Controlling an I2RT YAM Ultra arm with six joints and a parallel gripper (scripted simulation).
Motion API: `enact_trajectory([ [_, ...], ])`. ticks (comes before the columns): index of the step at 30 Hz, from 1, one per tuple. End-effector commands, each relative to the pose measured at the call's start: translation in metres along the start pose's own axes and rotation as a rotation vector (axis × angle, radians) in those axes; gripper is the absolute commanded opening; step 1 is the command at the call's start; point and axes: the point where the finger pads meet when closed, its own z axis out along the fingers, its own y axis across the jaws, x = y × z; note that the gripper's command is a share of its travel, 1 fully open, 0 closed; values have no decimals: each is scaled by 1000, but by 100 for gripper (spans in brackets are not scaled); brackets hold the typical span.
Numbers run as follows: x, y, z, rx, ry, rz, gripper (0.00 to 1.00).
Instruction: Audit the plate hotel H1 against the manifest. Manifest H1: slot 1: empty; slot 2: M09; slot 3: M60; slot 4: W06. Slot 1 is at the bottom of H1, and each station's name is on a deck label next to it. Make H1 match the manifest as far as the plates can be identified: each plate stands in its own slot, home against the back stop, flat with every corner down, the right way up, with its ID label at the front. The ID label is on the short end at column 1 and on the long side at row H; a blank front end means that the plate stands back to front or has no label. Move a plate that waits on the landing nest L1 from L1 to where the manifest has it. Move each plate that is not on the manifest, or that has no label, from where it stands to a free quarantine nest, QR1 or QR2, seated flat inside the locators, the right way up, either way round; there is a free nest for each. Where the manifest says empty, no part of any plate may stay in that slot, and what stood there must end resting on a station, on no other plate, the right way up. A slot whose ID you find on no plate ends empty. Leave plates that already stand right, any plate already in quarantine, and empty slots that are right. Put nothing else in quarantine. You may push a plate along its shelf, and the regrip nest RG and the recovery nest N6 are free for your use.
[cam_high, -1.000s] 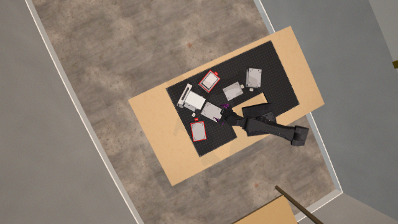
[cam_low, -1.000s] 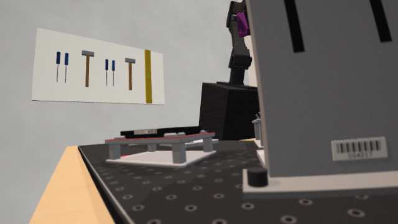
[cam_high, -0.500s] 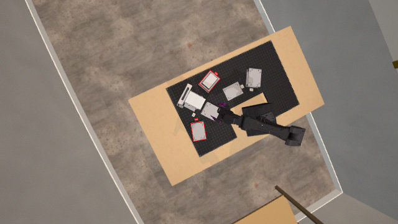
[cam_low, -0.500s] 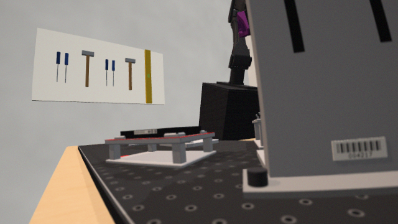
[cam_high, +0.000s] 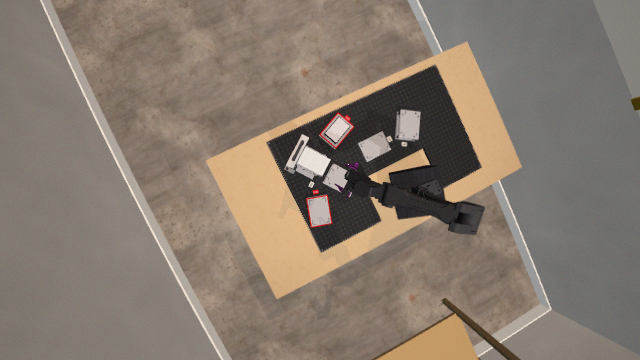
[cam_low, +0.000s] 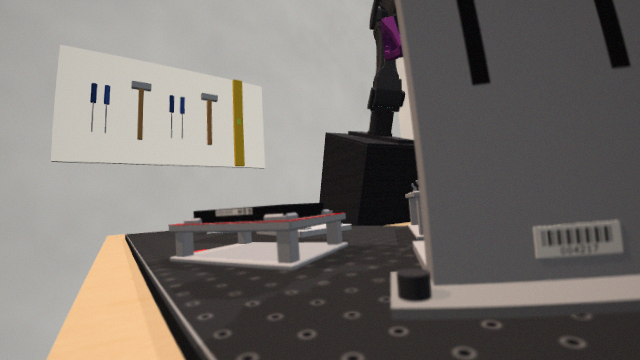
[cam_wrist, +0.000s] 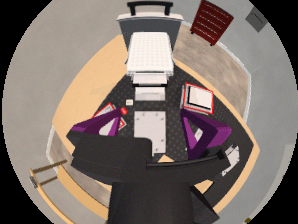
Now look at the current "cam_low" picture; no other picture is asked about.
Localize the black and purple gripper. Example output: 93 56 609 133
381 13 403 61

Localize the black cylinder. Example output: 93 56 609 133
397 269 432 302

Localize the grey rectangular frame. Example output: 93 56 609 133
256 223 352 238

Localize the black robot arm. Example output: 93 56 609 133
348 0 414 144

